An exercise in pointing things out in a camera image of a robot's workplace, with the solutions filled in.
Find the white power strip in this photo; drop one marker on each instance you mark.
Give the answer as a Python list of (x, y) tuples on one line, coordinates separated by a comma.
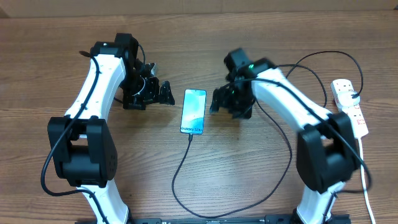
[(355, 114)]

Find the blue Galaxy smartphone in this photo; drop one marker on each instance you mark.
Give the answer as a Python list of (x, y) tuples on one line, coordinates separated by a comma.
[(193, 112)]

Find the white USB charger plug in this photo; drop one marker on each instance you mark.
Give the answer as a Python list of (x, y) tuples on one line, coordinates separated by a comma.
[(347, 99)]

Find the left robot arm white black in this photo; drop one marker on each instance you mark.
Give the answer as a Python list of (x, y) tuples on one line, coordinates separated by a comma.
[(83, 158)]

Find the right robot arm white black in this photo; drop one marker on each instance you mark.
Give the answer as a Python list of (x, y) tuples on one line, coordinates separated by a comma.
[(327, 154)]

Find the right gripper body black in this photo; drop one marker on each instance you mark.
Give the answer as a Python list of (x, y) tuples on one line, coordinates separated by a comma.
[(239, 104)]

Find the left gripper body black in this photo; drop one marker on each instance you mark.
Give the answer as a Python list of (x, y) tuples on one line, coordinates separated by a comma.
[(136, 88)]

